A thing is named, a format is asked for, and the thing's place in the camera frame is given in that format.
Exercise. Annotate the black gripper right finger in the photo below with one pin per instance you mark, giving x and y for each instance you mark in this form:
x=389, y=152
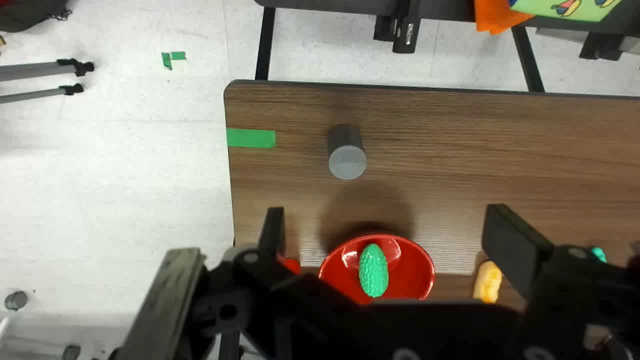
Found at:
x=514, y=246

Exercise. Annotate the green floor tape mark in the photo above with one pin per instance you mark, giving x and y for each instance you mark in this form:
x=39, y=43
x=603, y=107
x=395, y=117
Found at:
x=171, y=59

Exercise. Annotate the teal grape toy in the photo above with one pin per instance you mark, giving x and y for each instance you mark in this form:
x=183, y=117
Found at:
x=599, y=252

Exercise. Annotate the green pickle toy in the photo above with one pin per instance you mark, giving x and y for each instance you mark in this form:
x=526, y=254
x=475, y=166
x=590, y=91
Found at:
x=373, y=270

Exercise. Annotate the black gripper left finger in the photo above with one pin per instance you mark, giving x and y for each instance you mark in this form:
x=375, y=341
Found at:
x=272, y=234

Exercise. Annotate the green tape strip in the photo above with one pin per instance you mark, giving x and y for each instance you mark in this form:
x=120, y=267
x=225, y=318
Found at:
x=250, y=139

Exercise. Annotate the grey cylinder block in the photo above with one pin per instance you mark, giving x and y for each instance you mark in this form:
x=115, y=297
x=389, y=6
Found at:
x=346, y=157

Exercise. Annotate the orange cloth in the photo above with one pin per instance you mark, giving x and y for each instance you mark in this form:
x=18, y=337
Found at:
x=496, y=17

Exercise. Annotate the grey tripod leg lower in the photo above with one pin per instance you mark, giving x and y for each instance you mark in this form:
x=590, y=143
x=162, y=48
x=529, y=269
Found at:
x=61, y=91

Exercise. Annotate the red bowl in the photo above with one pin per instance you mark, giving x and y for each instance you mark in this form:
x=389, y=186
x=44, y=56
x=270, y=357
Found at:
x=410, y=269

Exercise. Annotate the yellow corn toy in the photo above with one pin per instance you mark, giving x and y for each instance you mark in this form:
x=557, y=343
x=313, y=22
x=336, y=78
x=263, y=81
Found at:
x=489, y=281

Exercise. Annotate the grey tripod leg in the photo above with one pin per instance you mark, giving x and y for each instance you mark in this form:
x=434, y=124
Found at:
x=61, y=91
x=44, y=68

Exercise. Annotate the colourful plush cube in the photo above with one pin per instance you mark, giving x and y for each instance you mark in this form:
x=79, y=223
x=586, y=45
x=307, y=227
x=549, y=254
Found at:
x=577, y=11

